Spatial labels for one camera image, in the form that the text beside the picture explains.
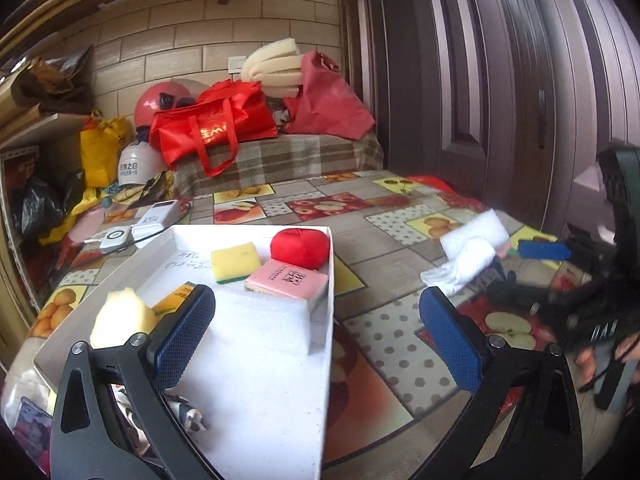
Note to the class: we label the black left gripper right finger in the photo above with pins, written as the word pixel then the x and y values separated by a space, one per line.
pixel 543 440

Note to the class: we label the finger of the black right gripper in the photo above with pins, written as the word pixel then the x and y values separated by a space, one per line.
pixel 530 249

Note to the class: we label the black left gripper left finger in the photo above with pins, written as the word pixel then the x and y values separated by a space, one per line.
pixel 89 441

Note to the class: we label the pale yellow foam sponge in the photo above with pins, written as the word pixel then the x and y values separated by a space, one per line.
pixel 123 314

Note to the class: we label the yellow tissue pack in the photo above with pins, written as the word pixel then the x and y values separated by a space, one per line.
pixel 174 300

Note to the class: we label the yellow green scrub sponge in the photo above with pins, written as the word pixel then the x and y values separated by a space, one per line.
pixel 235 263

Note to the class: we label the pink tissue pack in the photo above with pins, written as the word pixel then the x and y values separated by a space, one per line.
pixel 277 278

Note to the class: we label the red plush apple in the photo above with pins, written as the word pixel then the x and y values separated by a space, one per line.
pixel 309 249

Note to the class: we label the person's right hand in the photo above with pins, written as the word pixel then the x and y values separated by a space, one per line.
pixel 590 366

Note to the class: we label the white tissue packet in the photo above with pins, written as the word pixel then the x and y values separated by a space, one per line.
pixel 474 257

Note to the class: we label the smartphone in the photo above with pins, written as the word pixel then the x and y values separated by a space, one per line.
pixel 32 429

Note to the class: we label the black white plush toy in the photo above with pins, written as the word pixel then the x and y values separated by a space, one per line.
pixel 190 418

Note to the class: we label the fruit pattern tablecloth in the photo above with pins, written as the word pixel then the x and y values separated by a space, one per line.
pixel 391 398

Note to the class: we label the red plastic bag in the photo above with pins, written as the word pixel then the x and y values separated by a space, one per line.
pixel 432 182

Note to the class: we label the white foam tray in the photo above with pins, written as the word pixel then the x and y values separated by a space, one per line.
pixel 261 373

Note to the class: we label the white round charger device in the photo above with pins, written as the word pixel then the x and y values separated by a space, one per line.
pixel 115 239

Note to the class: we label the dark wooden door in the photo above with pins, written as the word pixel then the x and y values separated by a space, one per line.
pixel 461 90

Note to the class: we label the white power bank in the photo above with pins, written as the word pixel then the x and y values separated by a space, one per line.
pixel 157 218

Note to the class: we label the black plastic bag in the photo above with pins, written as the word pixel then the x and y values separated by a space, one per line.
pixel 45 205

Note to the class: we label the white safety helmet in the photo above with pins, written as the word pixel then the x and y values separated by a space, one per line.
pixel 139 163

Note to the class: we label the dark red fabric bag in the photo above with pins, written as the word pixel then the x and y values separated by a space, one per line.
pixel 327 104

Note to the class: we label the plaid cloth covered bench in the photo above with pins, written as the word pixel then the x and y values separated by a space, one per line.
pixel 285 158

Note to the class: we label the yellow shopping bag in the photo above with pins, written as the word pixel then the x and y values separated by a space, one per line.
pixel 101 143

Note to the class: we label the cream foam sheets stack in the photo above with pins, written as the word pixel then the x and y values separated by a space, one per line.
pixel 277 67

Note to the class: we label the pink red helmet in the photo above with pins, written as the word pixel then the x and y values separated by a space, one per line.
pixel 165 95

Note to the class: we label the red shiny tote bag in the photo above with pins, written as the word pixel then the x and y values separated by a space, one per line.
pixel 213 127

